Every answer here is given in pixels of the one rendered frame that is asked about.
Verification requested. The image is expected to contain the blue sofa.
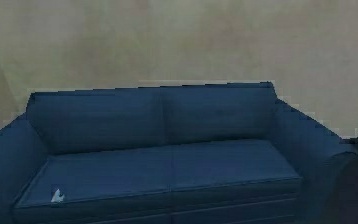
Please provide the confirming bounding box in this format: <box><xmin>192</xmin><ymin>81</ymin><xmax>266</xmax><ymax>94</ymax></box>
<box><xmin>0</xmin><ymin>81</ymin><xmax>358</xmax><ymax>224</ymax></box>

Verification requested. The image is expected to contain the small white object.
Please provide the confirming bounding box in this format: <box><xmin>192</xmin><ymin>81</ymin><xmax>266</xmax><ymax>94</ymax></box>
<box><xmin>50</xmin><ymin>188</ymin><xmax>66</xmax><ymax>204</ymax></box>

